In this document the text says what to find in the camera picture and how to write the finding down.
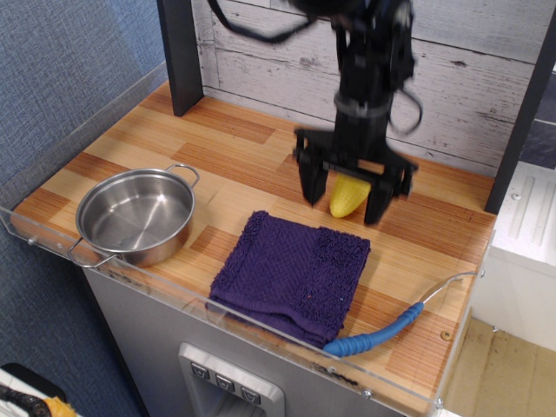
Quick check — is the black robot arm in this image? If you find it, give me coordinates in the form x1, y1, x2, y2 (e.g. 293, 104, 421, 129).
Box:
209, 1, 420, 225

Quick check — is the yellow toy corn cob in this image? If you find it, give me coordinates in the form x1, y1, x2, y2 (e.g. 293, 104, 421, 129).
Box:
329, 174, 372, 218

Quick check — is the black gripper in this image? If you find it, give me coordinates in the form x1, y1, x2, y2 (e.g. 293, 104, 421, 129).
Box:
294, 103, 418, 225

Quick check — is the dark right frame post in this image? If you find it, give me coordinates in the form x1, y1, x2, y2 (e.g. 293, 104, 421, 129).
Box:
484, 10, 555, 215

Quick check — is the silver dispenser button panel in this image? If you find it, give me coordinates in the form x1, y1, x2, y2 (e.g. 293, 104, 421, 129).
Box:
178, 342, 286, 416

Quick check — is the clear acrylic guard rail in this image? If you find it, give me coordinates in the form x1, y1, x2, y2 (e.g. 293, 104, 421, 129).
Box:
1, 198, 494, 416

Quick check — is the blue handled spoon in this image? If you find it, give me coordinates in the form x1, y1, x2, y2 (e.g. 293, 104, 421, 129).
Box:
321, 271, 479, 359

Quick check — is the black braided cable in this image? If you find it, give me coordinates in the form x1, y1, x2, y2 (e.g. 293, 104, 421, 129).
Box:
0, 381, 51, 417

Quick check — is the purple towel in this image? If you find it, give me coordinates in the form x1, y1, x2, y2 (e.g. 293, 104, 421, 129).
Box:
209, 211, 370, 348

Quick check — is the small steel pot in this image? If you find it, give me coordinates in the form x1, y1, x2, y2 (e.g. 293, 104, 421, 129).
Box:
68, 163, 201, 268

